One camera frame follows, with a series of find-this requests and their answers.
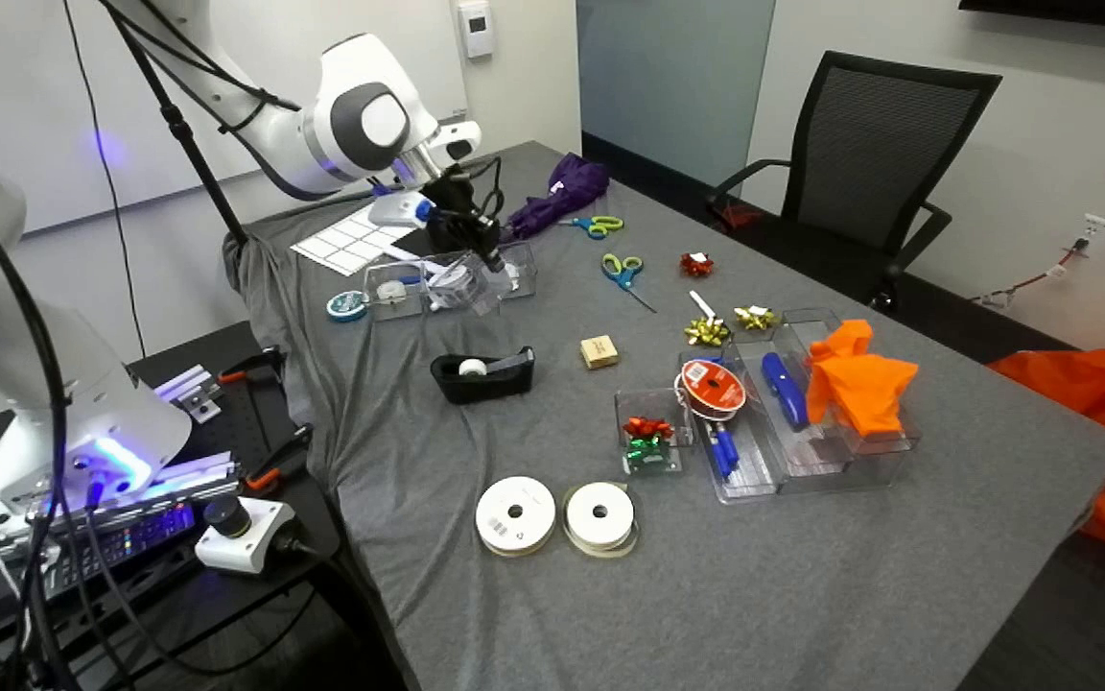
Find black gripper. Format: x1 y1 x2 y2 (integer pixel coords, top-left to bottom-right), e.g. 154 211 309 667
416 168 515 272

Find clear packaged tape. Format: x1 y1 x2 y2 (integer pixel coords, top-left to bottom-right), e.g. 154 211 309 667
429 250 530 319

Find square clear plastic container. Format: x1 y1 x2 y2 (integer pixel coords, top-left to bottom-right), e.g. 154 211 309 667
441 246 541 319

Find black tape dispenser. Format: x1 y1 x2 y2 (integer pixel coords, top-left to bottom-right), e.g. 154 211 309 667
429 346 541 406

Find small clear plastic container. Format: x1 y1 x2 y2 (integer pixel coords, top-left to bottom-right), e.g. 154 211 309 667
610 387 690 481

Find black cup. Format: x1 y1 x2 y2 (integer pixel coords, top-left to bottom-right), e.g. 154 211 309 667
416 202 459 256

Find white framed tablet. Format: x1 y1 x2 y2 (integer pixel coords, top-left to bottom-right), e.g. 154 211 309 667
390 227 451 265

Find long clear plastic tray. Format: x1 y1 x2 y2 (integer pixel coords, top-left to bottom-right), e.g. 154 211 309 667
363 250 479 323

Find white label sheet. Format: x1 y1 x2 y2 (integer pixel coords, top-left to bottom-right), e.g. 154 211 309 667
286 197 429 279

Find blue round tin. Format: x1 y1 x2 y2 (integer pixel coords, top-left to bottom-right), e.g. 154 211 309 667
323 286 370 328

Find beige wooden block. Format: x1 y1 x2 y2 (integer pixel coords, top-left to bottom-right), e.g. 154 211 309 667
575 334 622 371

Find yellow gift bow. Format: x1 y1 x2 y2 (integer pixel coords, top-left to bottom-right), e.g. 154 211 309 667
734 298 778 337
681 315 737 355

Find small red bows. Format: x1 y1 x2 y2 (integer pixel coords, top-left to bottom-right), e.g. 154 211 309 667
622 411 677 440

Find frosted glass panel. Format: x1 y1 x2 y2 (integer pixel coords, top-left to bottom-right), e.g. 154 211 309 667
575 0 778 188

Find small green bow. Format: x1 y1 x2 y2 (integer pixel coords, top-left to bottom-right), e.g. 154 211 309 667
625 437 681 471

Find red ribbon spool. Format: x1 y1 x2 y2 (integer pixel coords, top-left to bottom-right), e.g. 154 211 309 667
671 357 753 422

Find large white ribbon spool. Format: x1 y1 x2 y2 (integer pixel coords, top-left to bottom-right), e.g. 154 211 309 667
471 471 558 559

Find small white ribbon spool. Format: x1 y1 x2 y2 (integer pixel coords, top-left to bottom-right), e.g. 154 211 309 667
558 481 642 559

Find black tripod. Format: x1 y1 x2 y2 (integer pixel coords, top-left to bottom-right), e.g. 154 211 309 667
104 0 257 255

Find silver metal block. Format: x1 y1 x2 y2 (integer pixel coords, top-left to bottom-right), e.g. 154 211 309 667
147 361 228 426

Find white controller black knob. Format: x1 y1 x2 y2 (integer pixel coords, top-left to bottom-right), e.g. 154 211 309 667
190 490 299 577

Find orange tissue paper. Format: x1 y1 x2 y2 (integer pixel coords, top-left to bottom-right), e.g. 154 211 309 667
801 315 925 440

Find black mesh office chair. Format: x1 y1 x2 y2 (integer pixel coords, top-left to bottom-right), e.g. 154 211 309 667
703 51 1005 319

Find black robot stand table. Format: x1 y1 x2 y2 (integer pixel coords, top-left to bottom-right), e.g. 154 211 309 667
0 319 390 691

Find grey tablecloth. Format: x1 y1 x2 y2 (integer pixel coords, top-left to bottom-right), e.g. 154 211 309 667
217 137 1105 691

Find green blue handled scissors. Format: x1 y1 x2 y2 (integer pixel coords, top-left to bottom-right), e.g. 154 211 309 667
567 211 627 246
599 250 659 319

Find white wall thermostat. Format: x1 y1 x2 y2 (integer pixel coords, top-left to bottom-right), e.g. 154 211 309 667
451 0 500 62

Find orange handled pliers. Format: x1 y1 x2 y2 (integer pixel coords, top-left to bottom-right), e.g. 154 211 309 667
211 351 286 396
236 426 317 497

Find black cable bundle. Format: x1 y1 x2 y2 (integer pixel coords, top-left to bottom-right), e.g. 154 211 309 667
0 178 78 691

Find thin power cable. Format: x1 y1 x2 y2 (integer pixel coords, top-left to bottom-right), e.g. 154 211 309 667
970 243 1087 312

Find white wall outlet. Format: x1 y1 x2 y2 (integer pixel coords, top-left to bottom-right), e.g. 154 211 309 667
1071 209 1105 260

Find black wall television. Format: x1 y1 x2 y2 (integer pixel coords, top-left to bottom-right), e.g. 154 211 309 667
954 0 1105 35

